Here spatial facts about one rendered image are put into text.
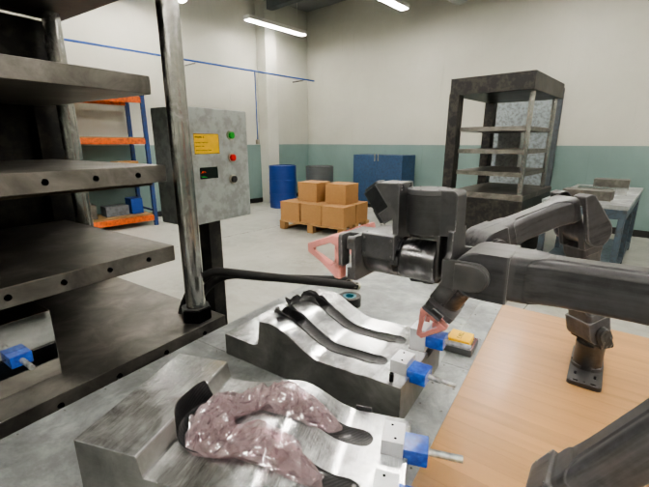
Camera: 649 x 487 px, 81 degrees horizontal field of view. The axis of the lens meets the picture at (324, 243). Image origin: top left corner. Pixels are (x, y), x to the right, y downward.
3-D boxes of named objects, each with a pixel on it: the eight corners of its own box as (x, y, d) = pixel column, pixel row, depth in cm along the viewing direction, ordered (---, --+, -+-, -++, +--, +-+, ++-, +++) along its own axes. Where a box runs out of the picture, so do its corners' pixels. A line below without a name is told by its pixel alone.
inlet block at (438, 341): (472, 354, 86) (474, 331, 84) (467, 364, 82) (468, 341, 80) (416, 339, 93) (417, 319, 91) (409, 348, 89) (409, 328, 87)
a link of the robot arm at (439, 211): (393, 190, 48) (494, 196, 41) (421, 185, 54) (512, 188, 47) (391, 277, 50) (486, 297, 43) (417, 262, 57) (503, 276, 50)
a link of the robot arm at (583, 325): (590, 349, 91) (582, 222, 80) (566, 335, 97) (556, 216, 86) (610, 338, 92) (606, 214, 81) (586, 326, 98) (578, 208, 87)
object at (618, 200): (630, 249, 494) (645, 178, 470) (611, 290, 358) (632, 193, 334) (568, 240, 539) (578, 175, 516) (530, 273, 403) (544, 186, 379)
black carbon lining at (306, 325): (409, 345, 94) (410, 309, 91) (380, 377, 81) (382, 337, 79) (297, 311, 113) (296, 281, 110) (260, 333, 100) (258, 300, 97)
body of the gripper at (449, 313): (423, 305, 82) (442, 281, 78) (437, 291, 90) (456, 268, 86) (447, 326, 79) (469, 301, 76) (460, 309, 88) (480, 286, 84)
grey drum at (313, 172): (333, 205, 833) (333, 164, 810) (333, 210, 776) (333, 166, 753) (306, 205, 835) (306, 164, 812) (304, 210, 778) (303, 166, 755)
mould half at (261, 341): (438, 365, 97) (442, 318, 94) (398, 427, 76) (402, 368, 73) (287, 317, 124) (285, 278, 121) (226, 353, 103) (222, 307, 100)
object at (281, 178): (302, 206, 824) (301, 165, 802) (282, 210, 782) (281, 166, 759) (284, 203, 863) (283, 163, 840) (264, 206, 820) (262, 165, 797)
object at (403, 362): (458, 390, 78) (460, 367, 76) (451, 404, 74) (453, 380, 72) (398, 370, 85) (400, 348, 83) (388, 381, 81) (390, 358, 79)
